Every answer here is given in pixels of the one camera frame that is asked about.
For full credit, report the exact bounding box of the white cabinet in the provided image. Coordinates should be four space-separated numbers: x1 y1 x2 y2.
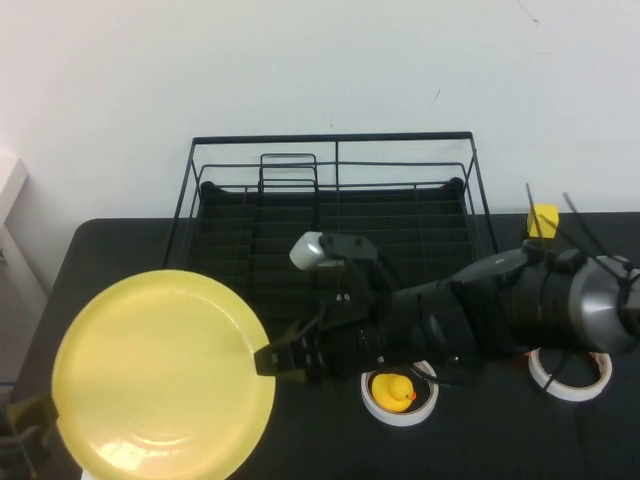
0 158 51 301

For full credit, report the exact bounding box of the yellow plate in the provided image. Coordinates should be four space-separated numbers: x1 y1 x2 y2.
51 269 277 480

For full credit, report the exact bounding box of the yellow cube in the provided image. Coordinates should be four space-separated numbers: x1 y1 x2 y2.
527 202 560 239

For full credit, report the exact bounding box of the black cable tie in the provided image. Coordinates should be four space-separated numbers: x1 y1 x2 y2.
524 182 550 251
562 191 610 257

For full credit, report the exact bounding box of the black plastic drip tray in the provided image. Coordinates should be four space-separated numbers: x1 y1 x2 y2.
197 177 474 321

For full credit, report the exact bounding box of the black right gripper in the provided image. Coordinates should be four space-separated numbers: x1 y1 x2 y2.
253 291 397 386

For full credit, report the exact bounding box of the white tape roll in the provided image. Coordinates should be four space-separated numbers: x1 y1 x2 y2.
528 348 614 401
360 359 441 428

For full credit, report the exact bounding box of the yellow rubber duck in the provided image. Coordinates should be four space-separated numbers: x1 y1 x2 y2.
371 373 418 414

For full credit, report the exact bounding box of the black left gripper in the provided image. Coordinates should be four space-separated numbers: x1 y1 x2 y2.
0 393 60 480

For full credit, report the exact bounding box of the black wire dish rack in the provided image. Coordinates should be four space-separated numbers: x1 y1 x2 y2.
162 131 501 321

